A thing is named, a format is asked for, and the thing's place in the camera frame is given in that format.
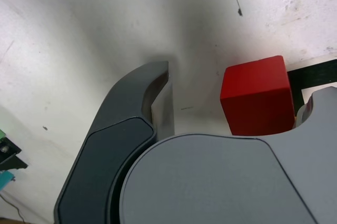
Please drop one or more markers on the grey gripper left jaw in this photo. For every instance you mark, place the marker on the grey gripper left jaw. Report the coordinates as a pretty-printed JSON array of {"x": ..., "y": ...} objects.
[{"x": 105, "y": 155}]

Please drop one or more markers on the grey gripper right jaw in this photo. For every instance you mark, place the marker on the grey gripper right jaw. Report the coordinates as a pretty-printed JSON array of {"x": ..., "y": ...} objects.
[{"x": 210, "y": 182}]

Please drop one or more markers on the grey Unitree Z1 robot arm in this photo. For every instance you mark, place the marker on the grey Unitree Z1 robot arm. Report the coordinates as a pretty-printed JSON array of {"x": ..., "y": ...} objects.
[{"x": 10, "y": 155}]

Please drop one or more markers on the black tape square outline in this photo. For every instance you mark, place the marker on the black tape square outline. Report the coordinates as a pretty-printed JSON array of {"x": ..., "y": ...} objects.
[{"x": 310, "y": 76}]

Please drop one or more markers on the red cube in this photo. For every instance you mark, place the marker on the red cube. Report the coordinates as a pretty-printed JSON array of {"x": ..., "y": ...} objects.
[{"x": 250, "y": 90}]

